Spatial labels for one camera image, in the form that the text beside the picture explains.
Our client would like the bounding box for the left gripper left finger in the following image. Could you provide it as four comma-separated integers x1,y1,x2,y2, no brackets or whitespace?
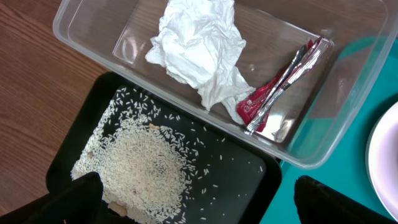
1,172,103,224

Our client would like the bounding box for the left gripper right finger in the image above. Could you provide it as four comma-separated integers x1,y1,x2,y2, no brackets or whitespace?
294,175,397,224

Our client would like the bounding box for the pile of rice grains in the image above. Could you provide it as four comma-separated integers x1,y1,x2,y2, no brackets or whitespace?
70,86,265,224

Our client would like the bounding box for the large white plate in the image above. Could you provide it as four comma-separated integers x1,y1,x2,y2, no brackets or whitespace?
366,104,397,220

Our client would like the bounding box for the red foil snack wrapper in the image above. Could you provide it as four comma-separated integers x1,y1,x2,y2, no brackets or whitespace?
236,37,331,134

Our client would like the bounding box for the white napkin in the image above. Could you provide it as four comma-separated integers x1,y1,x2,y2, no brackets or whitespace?
146,0,254,124

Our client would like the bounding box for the clear plastic waste bin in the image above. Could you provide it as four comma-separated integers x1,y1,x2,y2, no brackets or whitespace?
53,0,397,169

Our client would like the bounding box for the black plastic tray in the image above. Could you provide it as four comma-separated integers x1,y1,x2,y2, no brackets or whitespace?
46,72,282,223

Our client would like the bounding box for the teal serving tray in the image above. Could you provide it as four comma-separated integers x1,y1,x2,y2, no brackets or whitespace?
260,43,397,224

